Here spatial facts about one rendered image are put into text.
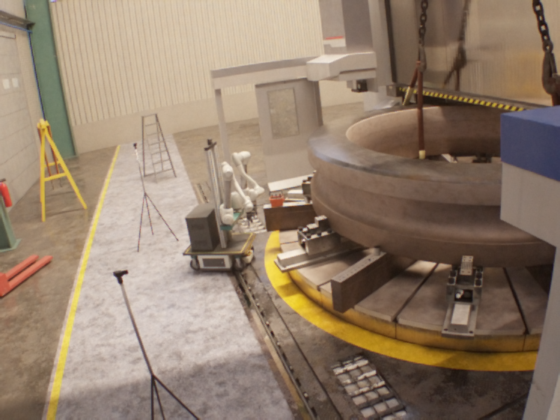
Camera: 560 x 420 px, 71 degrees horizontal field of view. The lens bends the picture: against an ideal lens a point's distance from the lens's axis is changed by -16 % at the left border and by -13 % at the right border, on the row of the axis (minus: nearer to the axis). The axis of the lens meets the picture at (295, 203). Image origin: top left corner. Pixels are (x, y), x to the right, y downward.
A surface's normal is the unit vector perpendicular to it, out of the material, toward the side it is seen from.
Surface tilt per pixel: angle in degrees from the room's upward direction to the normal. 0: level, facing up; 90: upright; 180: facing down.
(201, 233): 90
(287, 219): 90
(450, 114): 90
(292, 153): 90
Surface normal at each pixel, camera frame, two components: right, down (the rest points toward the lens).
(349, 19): 0.32, 0.29
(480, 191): -0.37, 0.36
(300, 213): -0.03, 0.34
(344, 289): 0.68, 0.18
